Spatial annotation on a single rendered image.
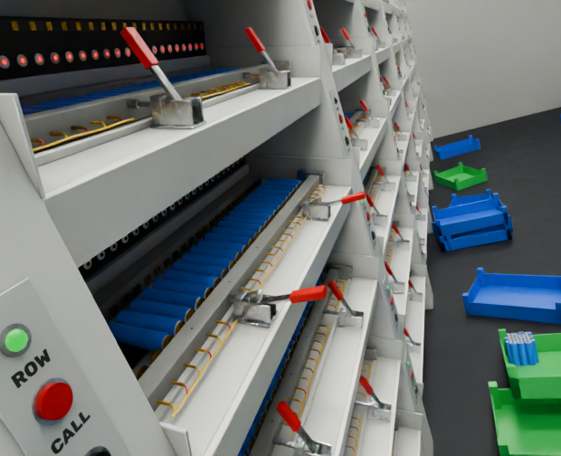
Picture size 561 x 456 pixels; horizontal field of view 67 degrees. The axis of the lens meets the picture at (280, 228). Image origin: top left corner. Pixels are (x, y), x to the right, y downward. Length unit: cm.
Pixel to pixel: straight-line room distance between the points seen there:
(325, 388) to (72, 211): 47
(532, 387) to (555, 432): 13
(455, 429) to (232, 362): 98
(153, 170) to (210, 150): 9
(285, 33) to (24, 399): 68
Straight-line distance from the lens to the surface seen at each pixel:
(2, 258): 22
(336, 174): 80
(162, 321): 43
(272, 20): 80
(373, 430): 86
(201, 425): 35
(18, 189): 24
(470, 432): 131
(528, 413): 134
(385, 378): 95
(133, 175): 29
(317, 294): 40
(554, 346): 152
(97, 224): 27
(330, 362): 68
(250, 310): 43
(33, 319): 23
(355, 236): 85
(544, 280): 178
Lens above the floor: 96
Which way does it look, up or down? 18 degrees down
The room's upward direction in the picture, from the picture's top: 19 degrees counter-clockwise
